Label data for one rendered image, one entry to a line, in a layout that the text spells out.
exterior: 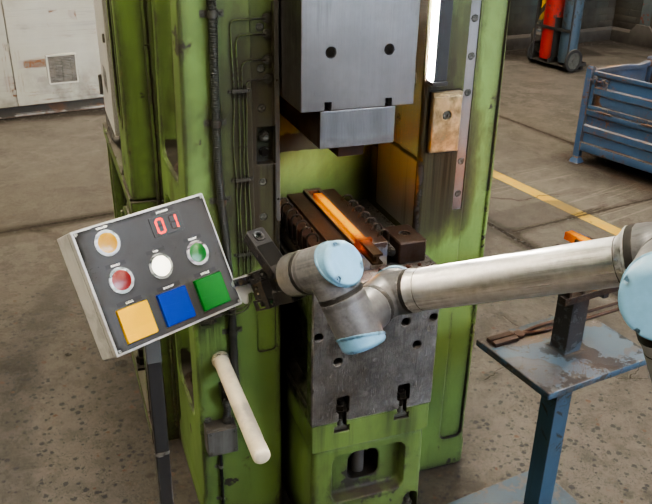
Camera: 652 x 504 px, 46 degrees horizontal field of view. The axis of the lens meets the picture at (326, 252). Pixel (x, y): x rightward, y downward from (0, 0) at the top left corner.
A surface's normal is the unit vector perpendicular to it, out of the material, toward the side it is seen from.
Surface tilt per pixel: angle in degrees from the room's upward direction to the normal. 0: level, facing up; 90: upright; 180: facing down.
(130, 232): 60
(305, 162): 90
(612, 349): 0
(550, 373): 0
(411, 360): 90
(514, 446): 0
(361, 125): 90
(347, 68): 90
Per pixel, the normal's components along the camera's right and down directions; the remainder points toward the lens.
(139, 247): 0.62, -0.18
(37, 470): 0.02, -0.90
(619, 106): -0.82, 0.22
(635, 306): -0.55, 0.23
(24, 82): 0.48, 0.38
